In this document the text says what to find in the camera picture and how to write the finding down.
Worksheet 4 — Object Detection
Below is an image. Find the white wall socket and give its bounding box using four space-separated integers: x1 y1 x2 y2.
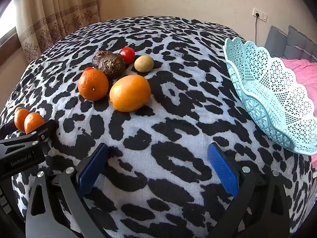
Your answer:
253 7 268 21

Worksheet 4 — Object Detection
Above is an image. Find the pink blanket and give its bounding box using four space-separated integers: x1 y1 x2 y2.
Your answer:
280 58 317 119

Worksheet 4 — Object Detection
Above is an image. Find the grey cushion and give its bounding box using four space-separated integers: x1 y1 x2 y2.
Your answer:
284 25 317 61

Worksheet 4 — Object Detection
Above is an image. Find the leopard print blanket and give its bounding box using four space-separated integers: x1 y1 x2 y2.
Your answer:
0 16 314 238

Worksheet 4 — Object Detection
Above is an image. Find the navel orange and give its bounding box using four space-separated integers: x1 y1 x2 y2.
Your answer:
78 69 109 102

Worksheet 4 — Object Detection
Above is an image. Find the tan round kiwi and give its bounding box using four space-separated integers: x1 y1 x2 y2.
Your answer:
134 56 154 73

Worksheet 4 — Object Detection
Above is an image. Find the large smooth orange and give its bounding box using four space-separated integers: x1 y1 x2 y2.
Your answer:
109 75 151 112

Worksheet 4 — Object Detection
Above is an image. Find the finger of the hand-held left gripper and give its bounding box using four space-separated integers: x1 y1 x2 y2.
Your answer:
0 120 57 154
0 122 16 137

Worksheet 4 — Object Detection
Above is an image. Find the small dark passion fruit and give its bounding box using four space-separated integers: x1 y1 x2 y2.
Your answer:
92 50 109 69

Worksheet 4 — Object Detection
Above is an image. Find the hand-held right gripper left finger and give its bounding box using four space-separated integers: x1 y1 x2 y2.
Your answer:
25 142 109 238

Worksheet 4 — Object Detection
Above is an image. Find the large dark passion fruit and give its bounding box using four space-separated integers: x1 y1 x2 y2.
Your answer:
99 54 126 78

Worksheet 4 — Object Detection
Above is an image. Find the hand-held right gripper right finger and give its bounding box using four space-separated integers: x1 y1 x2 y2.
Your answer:
207 142 290 238

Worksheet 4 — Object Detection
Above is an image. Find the wooden window frame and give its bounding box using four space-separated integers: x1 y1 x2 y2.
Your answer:
0 27 18 46

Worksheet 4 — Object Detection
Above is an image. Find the light blue plastic basket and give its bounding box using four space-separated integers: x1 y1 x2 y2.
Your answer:
223 37 317 156

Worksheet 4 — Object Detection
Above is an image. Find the beige patterned curtain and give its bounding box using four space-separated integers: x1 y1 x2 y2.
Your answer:
15 0 101 62

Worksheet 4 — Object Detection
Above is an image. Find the small tangerine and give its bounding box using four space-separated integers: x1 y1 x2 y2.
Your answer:
24 112 45 134
14 108 30 132

